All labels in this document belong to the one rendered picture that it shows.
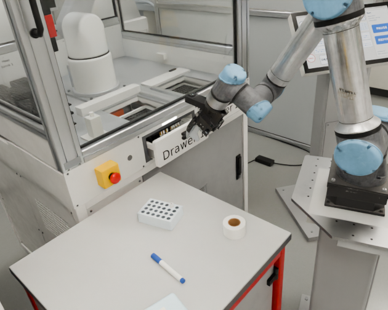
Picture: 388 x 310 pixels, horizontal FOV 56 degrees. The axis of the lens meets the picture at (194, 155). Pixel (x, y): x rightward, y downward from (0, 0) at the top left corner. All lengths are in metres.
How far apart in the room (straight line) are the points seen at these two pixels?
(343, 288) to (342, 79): 0.82
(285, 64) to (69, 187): 0.78
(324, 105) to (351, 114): 1.08
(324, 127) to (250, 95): 1.06
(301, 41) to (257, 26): 1.88
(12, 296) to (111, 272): 1.23
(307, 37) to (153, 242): 0.75
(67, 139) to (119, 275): 0.44
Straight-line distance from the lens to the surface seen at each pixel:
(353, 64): 0.99
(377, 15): 2.12
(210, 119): 1.26
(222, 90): 1.15
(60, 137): 1.17
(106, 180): 1.27
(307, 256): 2.17
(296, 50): 1.16
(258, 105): 1.13
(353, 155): 1.04
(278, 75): 1.20
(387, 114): 1.17
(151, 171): 1.48
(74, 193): 1.27
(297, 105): 2.99
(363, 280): 1.47
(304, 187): 1.35
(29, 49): 1.09
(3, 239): 2.67
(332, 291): 1.54
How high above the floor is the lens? 1.55
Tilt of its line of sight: 31 degrees down
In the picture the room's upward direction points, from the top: 5 degrees counter-clockwise
